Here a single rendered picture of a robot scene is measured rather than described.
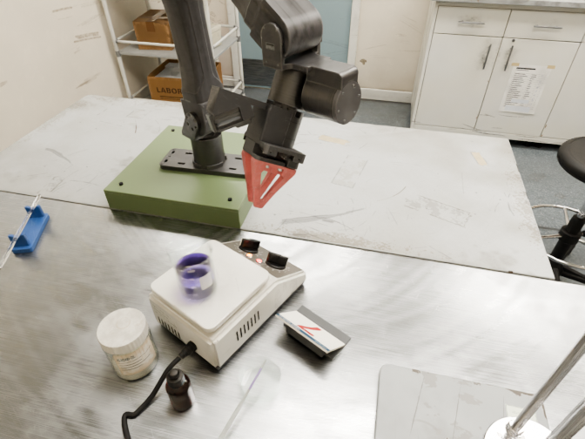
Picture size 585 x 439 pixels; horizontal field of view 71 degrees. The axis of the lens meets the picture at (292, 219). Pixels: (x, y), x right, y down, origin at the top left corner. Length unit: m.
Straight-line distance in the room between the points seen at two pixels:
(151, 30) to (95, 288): 2.23
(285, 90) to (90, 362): 0.46
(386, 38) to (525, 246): 2.71
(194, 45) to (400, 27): 2.72
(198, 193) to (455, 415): 0.55
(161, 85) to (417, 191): 2.23
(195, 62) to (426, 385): 0.60
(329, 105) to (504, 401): 0.43
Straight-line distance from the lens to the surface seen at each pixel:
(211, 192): 0.79
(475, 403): 0.59
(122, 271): 0.74
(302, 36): 0.57
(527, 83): 2.97
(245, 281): 0.56
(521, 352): 0.67
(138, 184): 0.85
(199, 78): 0.75
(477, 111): 2.99
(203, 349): 0.56
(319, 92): 0.55
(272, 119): 0.57
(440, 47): 2.81
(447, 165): 1.00
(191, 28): 0.74
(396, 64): 3.45
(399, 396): 0.57
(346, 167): 0.94
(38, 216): 0.91
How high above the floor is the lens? 1.41
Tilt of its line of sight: 40 degrees down
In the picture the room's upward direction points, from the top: straight up
